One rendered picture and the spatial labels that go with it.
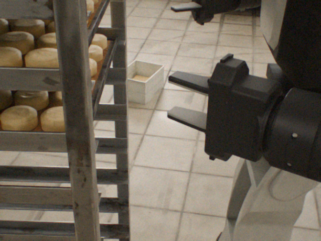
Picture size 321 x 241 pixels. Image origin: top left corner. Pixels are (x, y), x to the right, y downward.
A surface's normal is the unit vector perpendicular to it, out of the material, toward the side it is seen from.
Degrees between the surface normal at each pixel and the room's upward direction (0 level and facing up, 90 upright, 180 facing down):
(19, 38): 0
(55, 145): 90
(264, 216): 115
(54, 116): 0
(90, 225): 90
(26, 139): 90
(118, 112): 90
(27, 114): 0
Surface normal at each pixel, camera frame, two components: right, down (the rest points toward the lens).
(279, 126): -0.45, -0.05
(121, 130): -0.02, 0.50
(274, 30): -0.72, 0.44
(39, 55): 0.02, -0.87
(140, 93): -0.40, 0.45
